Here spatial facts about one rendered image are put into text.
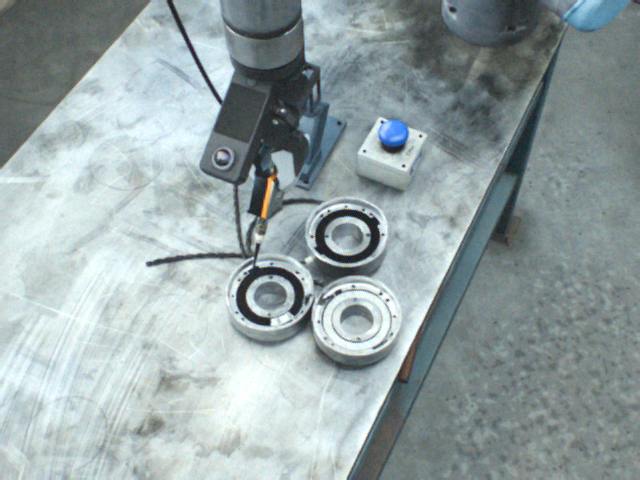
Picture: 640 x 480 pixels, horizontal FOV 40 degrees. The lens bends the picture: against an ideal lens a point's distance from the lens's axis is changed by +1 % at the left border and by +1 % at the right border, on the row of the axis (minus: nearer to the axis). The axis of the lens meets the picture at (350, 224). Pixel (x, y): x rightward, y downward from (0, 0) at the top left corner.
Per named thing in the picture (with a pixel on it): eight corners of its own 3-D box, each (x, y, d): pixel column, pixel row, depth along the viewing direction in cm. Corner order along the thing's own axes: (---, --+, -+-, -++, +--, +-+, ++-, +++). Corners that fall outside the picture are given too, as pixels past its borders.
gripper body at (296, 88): (323, 104, 98) (321, 22, 88) (291, 161, 93) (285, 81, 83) (261, 84, 99) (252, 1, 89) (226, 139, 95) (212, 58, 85)
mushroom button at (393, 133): (399, 169, 116) (401, 145, 112) (372, 158, 117) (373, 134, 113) (411, 148, 118) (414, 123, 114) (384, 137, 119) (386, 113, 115)
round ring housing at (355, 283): (417, 340, 105) (420, 324, 102) (345, 387, 102) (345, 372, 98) (366, 278, 110) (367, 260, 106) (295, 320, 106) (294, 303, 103)
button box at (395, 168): (405, 192, 117) (407, 170, 113) (356, 174, 119) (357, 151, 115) (428, 150, 121) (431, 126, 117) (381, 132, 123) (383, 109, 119)
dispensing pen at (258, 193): (233, 277, 105) (259, 145, 98) (248, 264, 108) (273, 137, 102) (250, 283, 104) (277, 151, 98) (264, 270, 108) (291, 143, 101)
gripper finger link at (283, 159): (324, 167, 104) (314, 113, 97) (303, 205, 101) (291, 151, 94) (300, 161, 105) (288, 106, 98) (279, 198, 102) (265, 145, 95)
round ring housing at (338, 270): (359, 202, 116) (360, 183, 113) (404, 259, 111) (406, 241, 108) (290, 237, 113) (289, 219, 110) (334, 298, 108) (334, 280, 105)
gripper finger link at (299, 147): (314, 171, 98) (303, 116, 90) (309, 181, 97) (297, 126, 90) (276, 161, 99) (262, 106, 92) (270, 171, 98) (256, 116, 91)
